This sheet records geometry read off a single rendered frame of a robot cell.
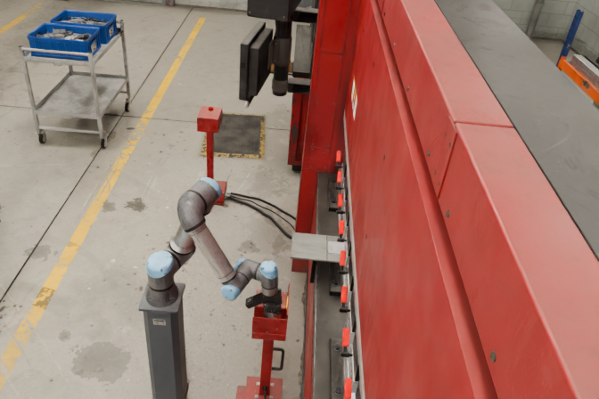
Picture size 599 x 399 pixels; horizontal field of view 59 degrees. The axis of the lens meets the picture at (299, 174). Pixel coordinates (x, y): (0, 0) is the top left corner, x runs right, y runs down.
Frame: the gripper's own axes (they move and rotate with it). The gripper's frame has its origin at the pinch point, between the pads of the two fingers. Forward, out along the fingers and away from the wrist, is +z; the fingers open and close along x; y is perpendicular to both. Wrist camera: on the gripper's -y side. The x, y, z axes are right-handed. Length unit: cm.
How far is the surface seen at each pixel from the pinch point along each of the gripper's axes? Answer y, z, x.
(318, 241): 23.9, -24.9, 28.2
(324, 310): 26.7, -12.0, -3.5
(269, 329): 1.7, -0.4, -4.8
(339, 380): 32, -15, -41
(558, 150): 56, -152, -99
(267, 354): -0.5, 26.6, 2.4
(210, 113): -56, -12, 189
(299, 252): 14.6, -25.7, 19.4
